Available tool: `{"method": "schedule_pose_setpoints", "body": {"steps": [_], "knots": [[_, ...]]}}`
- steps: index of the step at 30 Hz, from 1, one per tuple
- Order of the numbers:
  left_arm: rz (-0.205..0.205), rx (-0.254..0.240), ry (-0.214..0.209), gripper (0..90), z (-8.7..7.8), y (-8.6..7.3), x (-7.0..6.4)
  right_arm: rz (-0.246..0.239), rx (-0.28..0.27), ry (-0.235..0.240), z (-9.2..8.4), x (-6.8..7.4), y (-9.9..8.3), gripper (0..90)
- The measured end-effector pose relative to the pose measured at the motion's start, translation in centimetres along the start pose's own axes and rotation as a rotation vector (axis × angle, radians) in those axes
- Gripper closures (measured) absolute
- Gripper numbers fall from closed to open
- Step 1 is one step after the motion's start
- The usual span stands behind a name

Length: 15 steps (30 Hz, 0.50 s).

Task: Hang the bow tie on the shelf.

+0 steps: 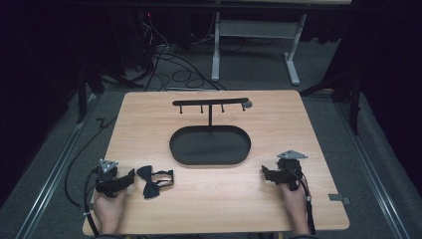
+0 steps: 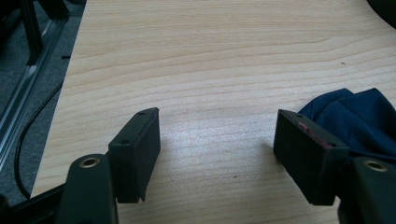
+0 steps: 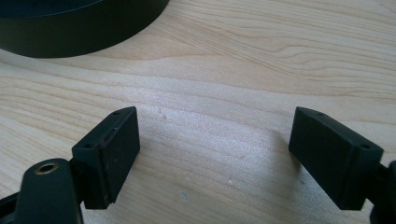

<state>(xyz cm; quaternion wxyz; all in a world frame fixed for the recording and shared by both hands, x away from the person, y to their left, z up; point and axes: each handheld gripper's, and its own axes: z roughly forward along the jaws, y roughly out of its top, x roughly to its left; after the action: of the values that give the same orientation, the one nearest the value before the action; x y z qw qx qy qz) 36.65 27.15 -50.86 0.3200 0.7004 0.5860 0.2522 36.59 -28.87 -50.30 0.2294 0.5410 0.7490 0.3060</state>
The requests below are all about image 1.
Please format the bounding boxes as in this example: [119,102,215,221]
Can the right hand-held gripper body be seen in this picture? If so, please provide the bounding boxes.
[276,149,309,192]

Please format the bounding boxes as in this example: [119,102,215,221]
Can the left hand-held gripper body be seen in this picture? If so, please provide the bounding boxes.
[95,158,124,199]

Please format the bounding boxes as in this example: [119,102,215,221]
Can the dark blue bow tie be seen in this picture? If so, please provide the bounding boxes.
[135,164,175,200]

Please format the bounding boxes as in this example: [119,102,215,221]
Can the black hanger stand with tray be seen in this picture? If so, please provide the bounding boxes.
[168,97,253,166]

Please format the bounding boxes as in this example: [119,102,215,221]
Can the person's left hand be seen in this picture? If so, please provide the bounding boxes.
[93,187,129,235]

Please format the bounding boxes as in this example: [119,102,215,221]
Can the person's right hand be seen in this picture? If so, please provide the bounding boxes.
[280,181,312,235]

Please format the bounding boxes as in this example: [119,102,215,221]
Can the grey tape piece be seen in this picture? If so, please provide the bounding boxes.
[327,193,351,206]

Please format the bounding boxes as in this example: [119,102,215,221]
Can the dark metal stand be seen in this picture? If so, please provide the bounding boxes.
[76,61,144,124]
[299,66,363,136]

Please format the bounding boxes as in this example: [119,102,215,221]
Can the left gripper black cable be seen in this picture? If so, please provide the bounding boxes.
[82,166,102,237]

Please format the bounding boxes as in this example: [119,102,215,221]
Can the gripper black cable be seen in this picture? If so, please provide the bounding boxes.
[82,166,102,237]
[289,167,317,236]

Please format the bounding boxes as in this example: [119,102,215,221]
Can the long black floor cable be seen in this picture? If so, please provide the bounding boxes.
[63,114,119,208]

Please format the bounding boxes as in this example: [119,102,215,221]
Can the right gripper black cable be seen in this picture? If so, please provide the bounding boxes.
[289,167,317,236]

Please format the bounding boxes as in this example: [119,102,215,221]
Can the silver floor rail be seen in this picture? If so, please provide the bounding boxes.
[332,99,412,239]
[14,93,101,239]

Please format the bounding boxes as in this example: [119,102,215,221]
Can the bundle of black floor cables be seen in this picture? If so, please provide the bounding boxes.
[133,13,228,93]

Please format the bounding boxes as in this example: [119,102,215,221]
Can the white metal desk frame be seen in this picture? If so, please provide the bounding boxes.
[211,11,309,87]

